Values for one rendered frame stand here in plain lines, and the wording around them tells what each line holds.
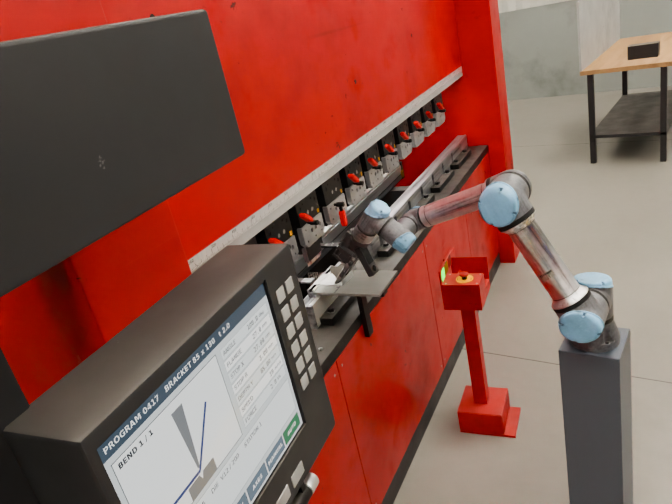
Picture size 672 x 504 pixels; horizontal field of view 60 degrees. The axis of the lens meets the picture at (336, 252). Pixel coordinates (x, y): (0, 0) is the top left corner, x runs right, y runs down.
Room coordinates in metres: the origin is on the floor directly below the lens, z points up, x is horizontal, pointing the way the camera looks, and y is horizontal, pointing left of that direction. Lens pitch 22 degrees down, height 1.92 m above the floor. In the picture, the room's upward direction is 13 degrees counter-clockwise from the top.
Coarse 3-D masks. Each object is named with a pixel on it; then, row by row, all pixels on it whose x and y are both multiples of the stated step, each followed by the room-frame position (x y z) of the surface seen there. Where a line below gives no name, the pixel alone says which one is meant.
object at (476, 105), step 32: (480, 0) 3.75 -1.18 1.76; (480, 32) 3.76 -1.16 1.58; (480, 64) 3.77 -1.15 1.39; (448, 96) 3.89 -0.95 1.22; (480, 96) 3.78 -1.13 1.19; (448, 128) 3.90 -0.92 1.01; (480, 128) 3.79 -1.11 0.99; (416, 160) 4.03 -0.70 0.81; (512, 160) 3.92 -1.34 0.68; (512, 256) 3.73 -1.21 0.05
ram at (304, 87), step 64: (128, 0) 1.49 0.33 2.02; (192, 0) 1.69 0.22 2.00; (256, 0) 1.95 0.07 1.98; (320, 0) 2.31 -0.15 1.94; (384, 0) 2.85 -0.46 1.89; (448, 0) 3.73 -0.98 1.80; (256, 64) 1.88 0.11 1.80; (320, 64) 2.22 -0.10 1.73; (384, 64) 2.74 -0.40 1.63; (448, 64) 3.59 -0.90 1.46; (256, 128) 1.80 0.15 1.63; (320, 128) 2.14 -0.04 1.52; (192, 192) 1.50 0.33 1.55; (256, 192) 1.73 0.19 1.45; (192, 256) 1.44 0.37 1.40
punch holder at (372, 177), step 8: (376, 144) 2.53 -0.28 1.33; (368, 152) 2.45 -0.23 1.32; (376, 152) 2.51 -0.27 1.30; (360, 160) 2.42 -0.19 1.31; (376, 160) 2.50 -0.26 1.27; (368, 168) 2.42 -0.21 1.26; (368, 176) 2.41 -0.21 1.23; (376, 176) 2.47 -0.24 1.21; (368, 184) 2.41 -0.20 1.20; (376, 184) 2.45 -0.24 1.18
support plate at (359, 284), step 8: (360, 272) 1.99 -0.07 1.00; (384, 272) 1.94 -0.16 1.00; (392, 272) 1.92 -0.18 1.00; (352, 280) 1.93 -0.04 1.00; (360, 280) 1.92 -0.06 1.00; (368, 280) 1.90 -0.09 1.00; (376, 280) 1.89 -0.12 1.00; (384, 280) 1.88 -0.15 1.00; (320, 288) 1.93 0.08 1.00; (328, 288) 1.91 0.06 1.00; (336, 288) 1.90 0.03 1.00; (344, 288) 1.88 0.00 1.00; (352, 288) 1.87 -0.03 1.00; (360, 288) 1.86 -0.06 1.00; (368, 288) 1.84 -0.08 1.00; (376, 288) 1.83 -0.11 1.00; (384, 288) 1.82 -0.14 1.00; (368, 296) 1.80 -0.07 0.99; (376, 296) 1.78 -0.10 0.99
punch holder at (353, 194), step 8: (352, 160) 2.31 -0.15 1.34; (344, 168) 2.24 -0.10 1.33; (352, 168) 2.29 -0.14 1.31; (360, 168) 2.35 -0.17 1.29; (344, 176) 2.24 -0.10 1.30; (360, 176) 2.34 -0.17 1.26; (344, 184) 2.24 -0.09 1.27; (352, 184) 2.28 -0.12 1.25; (344, 192) 2.25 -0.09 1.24; (352, 192) 2.25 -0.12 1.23; (360, 192) 2.31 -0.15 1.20; (352, 200) 2.24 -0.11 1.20
